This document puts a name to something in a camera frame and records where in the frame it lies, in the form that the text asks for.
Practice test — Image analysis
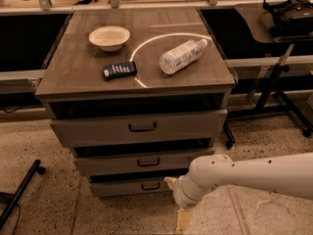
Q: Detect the clear plastic water bottle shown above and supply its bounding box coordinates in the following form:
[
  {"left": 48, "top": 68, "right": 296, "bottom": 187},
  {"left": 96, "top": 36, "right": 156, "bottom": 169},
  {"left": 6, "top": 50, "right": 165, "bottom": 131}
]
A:
[{"left": 158, "top": 39, "right": 208, "bottom": 75}]

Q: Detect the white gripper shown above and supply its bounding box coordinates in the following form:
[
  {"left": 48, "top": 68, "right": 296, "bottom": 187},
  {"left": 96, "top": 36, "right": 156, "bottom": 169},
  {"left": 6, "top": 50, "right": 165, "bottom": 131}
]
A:
[{"left": 164, "top": 174, "right": 204, "bottom": 234}]

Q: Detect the black stand leg with wheel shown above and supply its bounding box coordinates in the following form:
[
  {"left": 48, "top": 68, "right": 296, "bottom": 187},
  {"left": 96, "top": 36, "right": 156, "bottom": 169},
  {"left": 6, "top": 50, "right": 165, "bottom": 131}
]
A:
[{"left": 0, "top": 160, "right": 46, "bottom": 230}]

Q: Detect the white paper bowl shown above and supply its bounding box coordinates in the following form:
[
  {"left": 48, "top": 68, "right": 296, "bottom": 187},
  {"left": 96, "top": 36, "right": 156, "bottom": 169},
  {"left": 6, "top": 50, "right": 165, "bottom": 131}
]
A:
[{"left": 89, "top": 26, "right": 130, "bottom": 52}]

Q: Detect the grey wooden drawer cabinet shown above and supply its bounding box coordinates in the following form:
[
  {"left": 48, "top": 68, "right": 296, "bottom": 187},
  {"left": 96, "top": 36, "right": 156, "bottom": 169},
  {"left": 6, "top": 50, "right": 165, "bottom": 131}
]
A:
[{"left": 36, "top": 7, "right": 235, "bottom": 186}]

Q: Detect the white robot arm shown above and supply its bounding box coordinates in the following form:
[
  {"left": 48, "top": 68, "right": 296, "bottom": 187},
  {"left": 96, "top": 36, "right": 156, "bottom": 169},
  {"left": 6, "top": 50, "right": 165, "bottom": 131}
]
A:
[{"left": 165, "top": 153, "right": 313, "bottom": 235}]

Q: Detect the grey drawer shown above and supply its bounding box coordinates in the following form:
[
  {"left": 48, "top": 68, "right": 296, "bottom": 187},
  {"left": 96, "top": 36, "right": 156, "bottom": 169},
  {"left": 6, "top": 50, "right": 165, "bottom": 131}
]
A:
[
  {"left": 90, "top": 177, "right": 169, "bottom": 198},
  {"left": 51, "top": 110, "right": 227, "bottom": 148},
  {"left": 73, "top": 147, "right": 216, "bottom": 177}
]

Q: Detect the dark blue snack packet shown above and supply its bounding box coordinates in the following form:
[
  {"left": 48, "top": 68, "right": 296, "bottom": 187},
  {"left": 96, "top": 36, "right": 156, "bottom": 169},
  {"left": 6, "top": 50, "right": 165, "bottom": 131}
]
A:
[{"left": 103, "top": 62, "right": 137, "bottom": 80}]

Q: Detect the black VR headset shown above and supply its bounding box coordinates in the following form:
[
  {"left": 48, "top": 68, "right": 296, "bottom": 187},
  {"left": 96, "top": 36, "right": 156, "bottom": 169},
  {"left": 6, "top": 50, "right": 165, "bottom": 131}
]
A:
[{"left": 263, "top": 0, "right": 313, "bottom": 35}]

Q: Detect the dark side table on stand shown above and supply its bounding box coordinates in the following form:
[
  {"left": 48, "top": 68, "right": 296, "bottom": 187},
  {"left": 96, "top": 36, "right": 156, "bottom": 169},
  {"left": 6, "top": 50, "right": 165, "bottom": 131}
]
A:
[{"left": 227, "top": 4, "right": 313, "bottom": 137}]

